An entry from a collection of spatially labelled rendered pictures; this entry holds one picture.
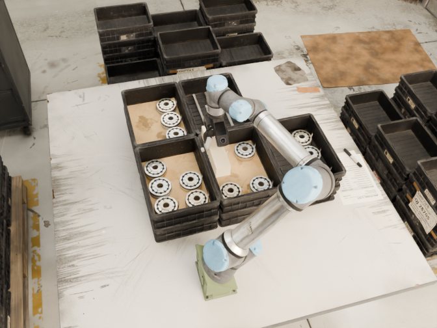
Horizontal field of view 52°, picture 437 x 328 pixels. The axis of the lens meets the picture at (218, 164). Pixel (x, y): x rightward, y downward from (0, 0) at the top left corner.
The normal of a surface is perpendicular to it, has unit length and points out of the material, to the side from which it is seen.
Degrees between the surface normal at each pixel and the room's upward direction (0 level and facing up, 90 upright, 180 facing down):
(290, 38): 0
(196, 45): 0
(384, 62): 0
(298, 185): 45
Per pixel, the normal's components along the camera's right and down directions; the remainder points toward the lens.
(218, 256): -0.65, 0.09
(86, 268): 0.04, -0.62
